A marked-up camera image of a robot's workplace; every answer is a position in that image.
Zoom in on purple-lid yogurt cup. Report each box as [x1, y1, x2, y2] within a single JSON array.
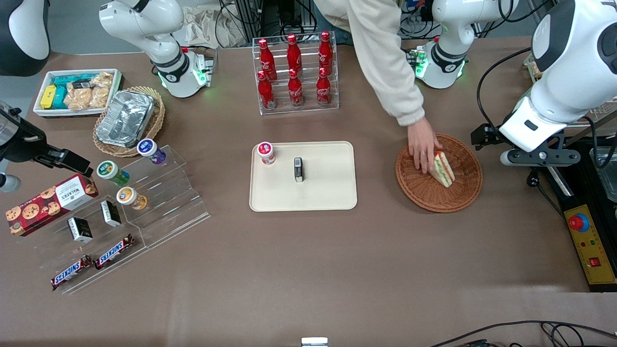
[[137, 138, 167, 165]]

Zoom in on aluminium foil tray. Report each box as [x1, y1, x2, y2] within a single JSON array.
[[95, 90, 156, 148]]

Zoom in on round brown wicker basket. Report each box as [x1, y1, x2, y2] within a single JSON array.
[[395, 133, 483, 214]]

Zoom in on thin black cable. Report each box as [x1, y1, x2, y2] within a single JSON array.
[[429, 320, 617, 347]]

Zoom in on triangular sandwich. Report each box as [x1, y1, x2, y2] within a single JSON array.
[[430, 151, 456, 188]]

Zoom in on brown table cover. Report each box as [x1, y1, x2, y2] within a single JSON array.
[[0, 36, 617, 347]]

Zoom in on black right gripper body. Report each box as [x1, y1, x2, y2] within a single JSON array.
[[0, 100, 49, 163]]

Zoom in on steel pan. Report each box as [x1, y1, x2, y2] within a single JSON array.
[[589, 146, 617, 204]]

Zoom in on oval light wicker basket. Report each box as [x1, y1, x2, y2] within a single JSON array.
[[93, 86, 166, 158]]

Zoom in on white wire shelf rack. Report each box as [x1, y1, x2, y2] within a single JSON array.
[[523, 51, 617, 128]]

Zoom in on red-lid yogurt cup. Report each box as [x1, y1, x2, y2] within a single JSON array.
[[257, 142, 277, 166]]

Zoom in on white plastic bin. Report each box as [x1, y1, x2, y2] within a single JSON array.
[[33, 68, 123, 119]]

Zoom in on clear acrylic stepped display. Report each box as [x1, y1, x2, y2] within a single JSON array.
[[34, 145, 211, 295]]

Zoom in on black power cable with plug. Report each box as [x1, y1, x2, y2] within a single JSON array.
[[526, 166, 565, 220]]

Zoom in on clear acrylic bottle rack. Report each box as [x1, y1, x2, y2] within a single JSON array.
[[252, 31, 339, 116]]

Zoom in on black metal frame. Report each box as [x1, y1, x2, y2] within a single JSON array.
[[234, 0, 316, 41]]

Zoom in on green-lid yogurt cup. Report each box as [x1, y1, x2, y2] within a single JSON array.
[[96, 160, 131, 187]]

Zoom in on red cola bottle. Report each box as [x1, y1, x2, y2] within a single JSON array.
[[316, 67, 333, 106], [257, 71, 277, 110], [318, 31, 334, 73], [287, 34, 303, 75], [288, 68, 304, 107], [258, 39, 278, 81]]

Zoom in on Snickers bar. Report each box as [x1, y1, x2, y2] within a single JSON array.
[[51, 254, 94, 292], [94, 234, 135, 270]]

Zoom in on yellow emergency stop control box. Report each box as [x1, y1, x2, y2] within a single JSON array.
[[563, 204, 617, 293]]

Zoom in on orange-lid yogurt cup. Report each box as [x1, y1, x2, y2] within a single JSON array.
[[116, 187, 148, 211]]

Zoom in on cream sleeved person forearm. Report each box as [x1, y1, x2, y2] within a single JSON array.
[[345, 0, 426, 127]]

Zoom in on red Walkers cookie box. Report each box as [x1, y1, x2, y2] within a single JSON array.
[[6, 173, 99, 237]]

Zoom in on long teal snack box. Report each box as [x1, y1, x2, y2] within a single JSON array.
[[51, 74, 93, 86]]

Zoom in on person left hand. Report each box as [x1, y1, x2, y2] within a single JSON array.
[[407, 117, 443, 174]]

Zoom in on black countertop appliance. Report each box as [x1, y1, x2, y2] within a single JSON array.
[[542, 108, 617, 227]]

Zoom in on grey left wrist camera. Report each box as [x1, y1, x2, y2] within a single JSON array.
[[500, 147, 582, 168]]

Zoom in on black cable bundle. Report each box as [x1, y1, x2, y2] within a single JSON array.
[[399, 0, 434, 39]]

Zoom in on beige cloth bag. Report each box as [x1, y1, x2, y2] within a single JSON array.
[[174, 4, 247, 49]]

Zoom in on cream plastic tray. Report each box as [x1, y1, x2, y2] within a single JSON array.
[[249, 141, 358, 213]]

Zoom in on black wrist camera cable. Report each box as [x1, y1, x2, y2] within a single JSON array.
[[476, 47, 533, 128]]

